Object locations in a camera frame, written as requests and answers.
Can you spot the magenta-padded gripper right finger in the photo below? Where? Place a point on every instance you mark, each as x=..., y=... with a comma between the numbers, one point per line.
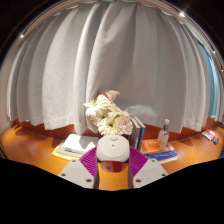
x=150, y=170

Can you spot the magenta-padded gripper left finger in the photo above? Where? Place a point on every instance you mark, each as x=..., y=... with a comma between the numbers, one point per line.
x=75, y=170

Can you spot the yellow flat book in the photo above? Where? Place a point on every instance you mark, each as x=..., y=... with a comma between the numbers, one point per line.
x=58, y=154

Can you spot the thin white flat book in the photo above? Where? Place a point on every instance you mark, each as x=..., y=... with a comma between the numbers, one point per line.
x=171, y=160

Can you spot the orange flat book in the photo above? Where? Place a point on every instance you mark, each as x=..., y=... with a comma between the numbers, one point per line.
x=150, y=146

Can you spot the clear bottle with green label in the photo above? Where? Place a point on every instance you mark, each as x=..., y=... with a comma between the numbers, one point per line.
x=163, y=135

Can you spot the blue upright book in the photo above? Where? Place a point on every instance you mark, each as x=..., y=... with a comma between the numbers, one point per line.
x=141, y=133

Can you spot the white and pink flowers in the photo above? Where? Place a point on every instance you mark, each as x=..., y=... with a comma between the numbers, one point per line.
x=106, y=116

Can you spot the red book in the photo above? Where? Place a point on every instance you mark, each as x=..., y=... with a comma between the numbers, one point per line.
x=209, y=134

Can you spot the small dark object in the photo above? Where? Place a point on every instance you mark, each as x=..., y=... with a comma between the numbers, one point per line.
x=216, y=140

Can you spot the white curtain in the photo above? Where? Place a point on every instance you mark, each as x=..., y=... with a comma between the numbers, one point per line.
x=220, y=100
x=133, y=66

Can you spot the window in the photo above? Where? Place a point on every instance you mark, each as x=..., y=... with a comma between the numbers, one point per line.
x=210, y=83

